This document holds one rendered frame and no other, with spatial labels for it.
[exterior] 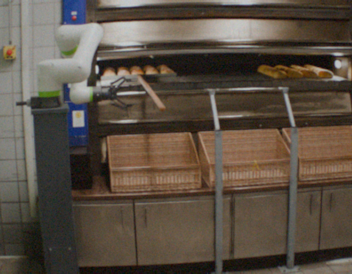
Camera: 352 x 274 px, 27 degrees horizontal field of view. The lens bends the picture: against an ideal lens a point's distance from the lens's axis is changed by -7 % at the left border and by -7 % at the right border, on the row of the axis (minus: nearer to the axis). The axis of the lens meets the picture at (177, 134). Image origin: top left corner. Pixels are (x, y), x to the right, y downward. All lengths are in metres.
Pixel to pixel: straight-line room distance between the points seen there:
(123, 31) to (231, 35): 0.72
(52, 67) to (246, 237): 1.74
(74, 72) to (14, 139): 1.40
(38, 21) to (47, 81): 1.22
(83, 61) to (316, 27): 2.01
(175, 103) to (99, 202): 0.93
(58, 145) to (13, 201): 1.40
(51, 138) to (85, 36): 0.62
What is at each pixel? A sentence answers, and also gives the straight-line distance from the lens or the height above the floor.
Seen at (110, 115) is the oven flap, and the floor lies 0.99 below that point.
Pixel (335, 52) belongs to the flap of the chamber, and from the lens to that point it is 5.16.
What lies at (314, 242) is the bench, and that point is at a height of 0.16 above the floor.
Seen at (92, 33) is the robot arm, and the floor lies 1.57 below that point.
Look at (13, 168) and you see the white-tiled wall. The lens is 5.15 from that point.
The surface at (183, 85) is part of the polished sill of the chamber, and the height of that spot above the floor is 1.16.
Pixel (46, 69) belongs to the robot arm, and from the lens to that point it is 3.86.
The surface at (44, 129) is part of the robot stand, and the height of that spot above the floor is 1.09.
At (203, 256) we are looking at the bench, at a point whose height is 0.14.
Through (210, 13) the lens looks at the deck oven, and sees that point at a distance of 5.09.
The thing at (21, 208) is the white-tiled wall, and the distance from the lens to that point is 5.21.
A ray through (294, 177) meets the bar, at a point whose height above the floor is 0.63.
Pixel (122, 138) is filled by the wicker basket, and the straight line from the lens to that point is 5.06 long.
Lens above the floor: 1.68
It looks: 9 degrees down
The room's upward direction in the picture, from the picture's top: 1 degrees counter-clockwise
